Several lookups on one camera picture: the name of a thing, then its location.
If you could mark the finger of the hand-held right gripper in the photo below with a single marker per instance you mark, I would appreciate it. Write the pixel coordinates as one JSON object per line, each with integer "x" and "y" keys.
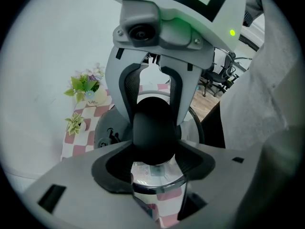
{"x": 114, "y": 85}

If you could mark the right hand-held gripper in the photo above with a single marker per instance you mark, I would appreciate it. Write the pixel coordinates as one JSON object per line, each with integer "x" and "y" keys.
{"x": 181, "y": 13}

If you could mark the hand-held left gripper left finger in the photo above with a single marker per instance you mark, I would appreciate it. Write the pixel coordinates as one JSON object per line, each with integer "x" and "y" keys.
{"x": 83, "y": 199}

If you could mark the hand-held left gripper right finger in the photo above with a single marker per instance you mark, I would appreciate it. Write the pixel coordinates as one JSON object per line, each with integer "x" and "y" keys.
{"x": 226, "y": 187}

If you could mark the black cooker lid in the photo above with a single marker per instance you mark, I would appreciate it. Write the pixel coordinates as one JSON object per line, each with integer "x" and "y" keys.
{"x": 155, "y": 128}

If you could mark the black office chair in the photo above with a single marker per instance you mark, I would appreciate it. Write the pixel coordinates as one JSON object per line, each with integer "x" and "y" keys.
{"x": 214, "y": 77}

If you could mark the potted plant with pale flowers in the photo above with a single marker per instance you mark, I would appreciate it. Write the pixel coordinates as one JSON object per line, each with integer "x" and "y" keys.
{"x": 85, "y": 85}

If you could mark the pink white checkered tablecloth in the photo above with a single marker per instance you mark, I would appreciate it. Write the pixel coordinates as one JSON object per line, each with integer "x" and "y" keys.
{"x": 81, "y": 149}

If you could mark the small variegated potted plant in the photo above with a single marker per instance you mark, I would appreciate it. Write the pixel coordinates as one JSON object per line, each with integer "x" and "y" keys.
{"x": 75, "y": 124}

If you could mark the person's grey sweatshirt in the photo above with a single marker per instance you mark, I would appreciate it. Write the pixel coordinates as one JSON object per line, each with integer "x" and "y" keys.
{"x": 262, "y": 92}

